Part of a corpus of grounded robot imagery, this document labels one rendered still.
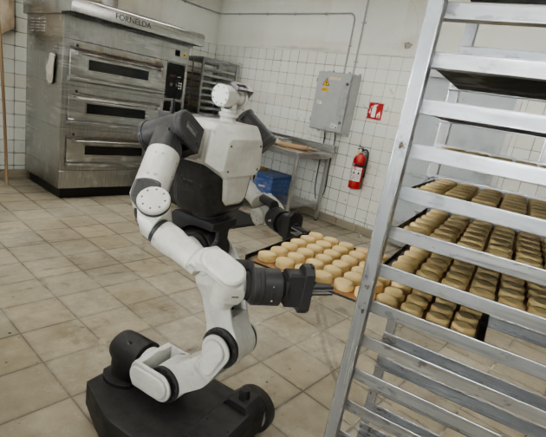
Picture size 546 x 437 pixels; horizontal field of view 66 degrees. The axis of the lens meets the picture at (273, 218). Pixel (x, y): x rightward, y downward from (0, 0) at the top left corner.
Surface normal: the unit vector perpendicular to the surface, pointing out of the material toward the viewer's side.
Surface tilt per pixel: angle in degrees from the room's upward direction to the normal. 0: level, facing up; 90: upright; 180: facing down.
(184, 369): 90
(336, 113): 90
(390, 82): 90
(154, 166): 42
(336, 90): 90
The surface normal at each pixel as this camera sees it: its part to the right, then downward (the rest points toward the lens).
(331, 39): -0.66, 0.09
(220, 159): 0.25, 0.22
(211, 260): 0.27, -0.64
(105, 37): 0.73, 0.29
